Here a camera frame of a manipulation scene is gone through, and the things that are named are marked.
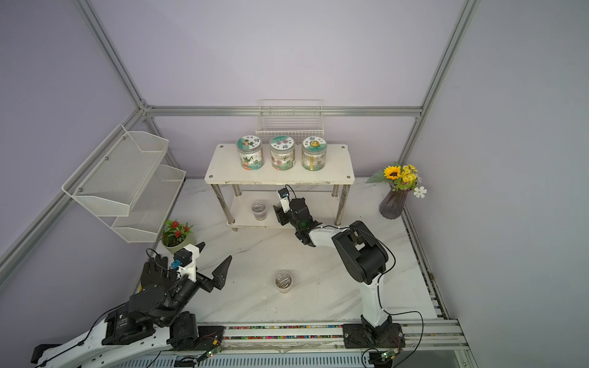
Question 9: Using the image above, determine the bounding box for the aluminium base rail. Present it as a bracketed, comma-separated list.
[98, 319, 461, 368]

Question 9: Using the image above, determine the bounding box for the small clear jar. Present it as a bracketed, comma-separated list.
[252, 201, 267, 221]
[275, 271, 293, 294]

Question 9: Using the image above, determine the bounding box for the seed jar purple flower lid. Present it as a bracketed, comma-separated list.
[269, 136, 295, 171]

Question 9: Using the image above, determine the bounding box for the white two-tier shelf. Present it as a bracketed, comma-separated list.
[205, 144, 355, 229]

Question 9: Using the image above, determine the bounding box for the white mesh wall rack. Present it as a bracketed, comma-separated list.
[61, 125, 186, 243]

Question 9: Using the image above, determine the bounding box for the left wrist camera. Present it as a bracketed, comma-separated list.
[169, 244, 204, 283]

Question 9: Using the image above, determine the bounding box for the seed jar sunflower lid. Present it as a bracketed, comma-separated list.
[302, 136, 328, 171]

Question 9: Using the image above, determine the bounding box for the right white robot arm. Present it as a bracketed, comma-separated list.
[273, 197, 393, 344]

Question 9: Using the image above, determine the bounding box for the white wire basket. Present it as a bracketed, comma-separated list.
[256, 99, 325, 144]

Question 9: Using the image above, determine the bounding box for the sunflower bouquet in dark vase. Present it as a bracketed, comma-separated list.
[366, 162, 427, 219]

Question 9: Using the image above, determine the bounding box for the small red flower pot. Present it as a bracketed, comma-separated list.
[161, 220, 196, 255]

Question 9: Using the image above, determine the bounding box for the seed jar green plant lid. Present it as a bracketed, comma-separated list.
[236, 135, 264, 170]

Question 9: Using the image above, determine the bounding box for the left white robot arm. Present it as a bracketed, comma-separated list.
[31, 255, 233, 367]

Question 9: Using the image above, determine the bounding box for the black rubber glove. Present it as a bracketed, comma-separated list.
[140, 254, 179, 294]

